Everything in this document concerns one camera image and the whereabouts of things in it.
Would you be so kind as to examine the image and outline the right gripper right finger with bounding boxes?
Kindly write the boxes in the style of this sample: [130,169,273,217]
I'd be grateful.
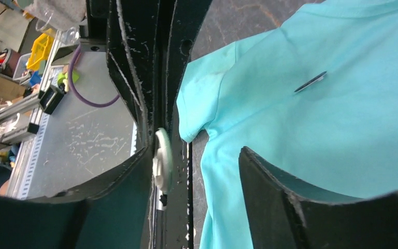
[238,147,398,248]

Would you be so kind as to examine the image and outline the white cable duct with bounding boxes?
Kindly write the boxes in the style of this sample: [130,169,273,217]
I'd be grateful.
[6,114,50,200]

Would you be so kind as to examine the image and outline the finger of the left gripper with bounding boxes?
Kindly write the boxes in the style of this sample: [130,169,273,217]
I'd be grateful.
[164,1,211,132]
[107,1,162,145]

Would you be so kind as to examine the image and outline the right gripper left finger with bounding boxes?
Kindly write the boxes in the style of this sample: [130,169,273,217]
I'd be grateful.
[0,148,151,248]

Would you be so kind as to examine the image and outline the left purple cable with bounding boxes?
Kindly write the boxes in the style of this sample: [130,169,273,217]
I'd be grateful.
[67,44,121,108]

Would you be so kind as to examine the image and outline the yellow plastic crate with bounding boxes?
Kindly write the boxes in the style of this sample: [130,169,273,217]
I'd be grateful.
[26,34,54,71]

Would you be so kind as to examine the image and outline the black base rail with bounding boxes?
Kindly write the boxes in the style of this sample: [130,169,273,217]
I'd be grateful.
[148,107,194,248]

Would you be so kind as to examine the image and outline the teal t-shirt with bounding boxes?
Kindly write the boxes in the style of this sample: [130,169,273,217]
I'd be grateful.
[177,1,398,248]

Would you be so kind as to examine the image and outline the yellow landscape brooch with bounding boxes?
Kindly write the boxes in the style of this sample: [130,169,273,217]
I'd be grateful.
[152,128,174,194]

